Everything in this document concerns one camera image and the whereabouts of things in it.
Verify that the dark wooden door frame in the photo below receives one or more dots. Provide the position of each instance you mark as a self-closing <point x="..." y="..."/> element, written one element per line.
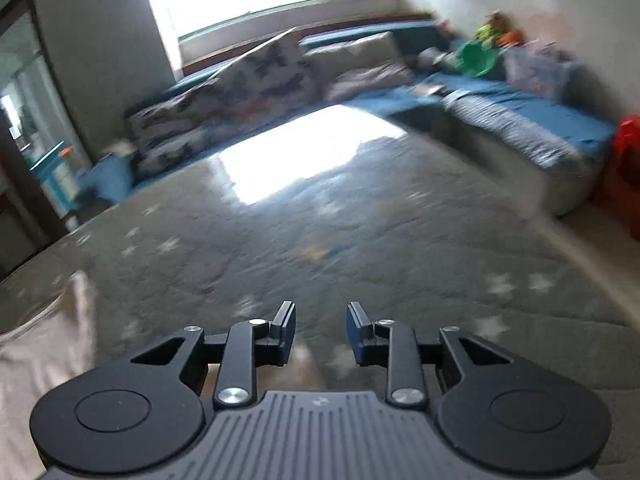
<point x="30" y="125"/>

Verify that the teal cabinet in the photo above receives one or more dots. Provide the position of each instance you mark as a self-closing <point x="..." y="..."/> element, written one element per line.
<point x="55" y="175"/>

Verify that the plush bear toy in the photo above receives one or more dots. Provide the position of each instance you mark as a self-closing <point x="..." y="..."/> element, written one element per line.
<point x="497" y="27"/>

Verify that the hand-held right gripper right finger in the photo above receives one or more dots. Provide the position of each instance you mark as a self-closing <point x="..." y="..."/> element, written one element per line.
<point x="357" y="332"/>

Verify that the long butterfly print cushion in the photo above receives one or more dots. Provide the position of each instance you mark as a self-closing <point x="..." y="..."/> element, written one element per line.
<point x="165" y="130"/>

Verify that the grey plush toy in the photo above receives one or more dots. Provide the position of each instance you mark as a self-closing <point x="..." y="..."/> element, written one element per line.
<point x="432" y="59"/>

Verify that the blue cloth bundle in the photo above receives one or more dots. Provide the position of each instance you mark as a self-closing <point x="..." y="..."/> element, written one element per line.
<point x="110" y="177"/>

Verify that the grey star quilted table cover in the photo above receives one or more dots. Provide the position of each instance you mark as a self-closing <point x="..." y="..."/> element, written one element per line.
<point x="350" y="220"/>

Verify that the clear plastic storage box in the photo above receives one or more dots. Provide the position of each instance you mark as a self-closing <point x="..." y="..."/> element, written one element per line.
<point x="537" y="72"/>

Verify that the beige cushion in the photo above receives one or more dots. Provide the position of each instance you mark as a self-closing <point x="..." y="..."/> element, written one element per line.
<point x="350" y="55"/>

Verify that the cream cloth garment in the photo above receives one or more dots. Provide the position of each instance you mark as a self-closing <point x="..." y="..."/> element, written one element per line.
<point x="40" y="360"/>

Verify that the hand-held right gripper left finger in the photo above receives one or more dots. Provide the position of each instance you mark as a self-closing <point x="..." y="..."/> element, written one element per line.
<point x="285" y="332"/>

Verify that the red plastic stool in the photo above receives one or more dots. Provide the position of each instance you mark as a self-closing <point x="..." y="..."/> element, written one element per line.
<point x="625" y="170"/>

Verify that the green plastic basin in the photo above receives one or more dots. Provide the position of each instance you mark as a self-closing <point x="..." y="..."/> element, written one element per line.
<point x="477" y="60"/>

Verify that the square butterfly print cushion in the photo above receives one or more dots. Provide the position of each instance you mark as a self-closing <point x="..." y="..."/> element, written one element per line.
<point x="270" y="70"/>

